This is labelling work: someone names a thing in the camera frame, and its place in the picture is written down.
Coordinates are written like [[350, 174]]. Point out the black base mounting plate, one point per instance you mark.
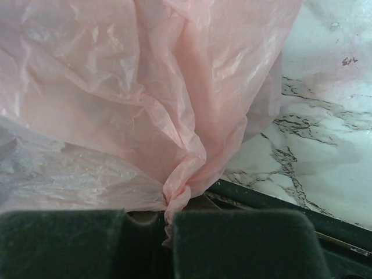
[[347, 248]]

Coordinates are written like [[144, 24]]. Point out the pink plastic bag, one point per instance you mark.
[[132, 105]]

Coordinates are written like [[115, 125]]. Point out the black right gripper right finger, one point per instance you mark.
[[210, 242]]

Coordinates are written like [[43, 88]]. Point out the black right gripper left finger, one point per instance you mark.
[[82, 244]]

